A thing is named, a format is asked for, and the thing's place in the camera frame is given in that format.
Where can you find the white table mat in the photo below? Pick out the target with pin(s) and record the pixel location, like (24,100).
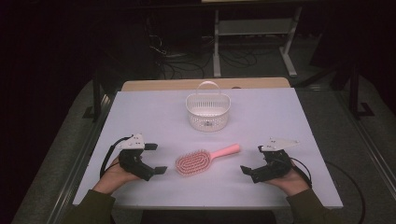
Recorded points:
(155,112)

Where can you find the person's right hand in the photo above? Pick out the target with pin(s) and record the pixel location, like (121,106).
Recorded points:
(291,183)

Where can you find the grey metal stand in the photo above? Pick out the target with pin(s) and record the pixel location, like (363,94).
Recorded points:
(255,27)

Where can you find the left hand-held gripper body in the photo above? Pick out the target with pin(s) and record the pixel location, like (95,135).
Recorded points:
(134,161)

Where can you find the person's left hand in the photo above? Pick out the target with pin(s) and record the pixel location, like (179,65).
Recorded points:
(113,179)

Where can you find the black stand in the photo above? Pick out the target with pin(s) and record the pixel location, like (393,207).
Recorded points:
(354,93)
(96,99)

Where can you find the white plastic basket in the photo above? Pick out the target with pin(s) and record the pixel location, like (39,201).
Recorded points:
(208,121)

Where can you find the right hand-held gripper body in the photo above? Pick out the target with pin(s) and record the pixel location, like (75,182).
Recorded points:
(275,165)

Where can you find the pink hairbrush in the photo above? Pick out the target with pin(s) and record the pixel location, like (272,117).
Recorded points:
(194,161)

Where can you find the metal rail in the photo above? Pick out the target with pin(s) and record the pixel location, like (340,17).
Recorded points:
(77,174)
(370,146)

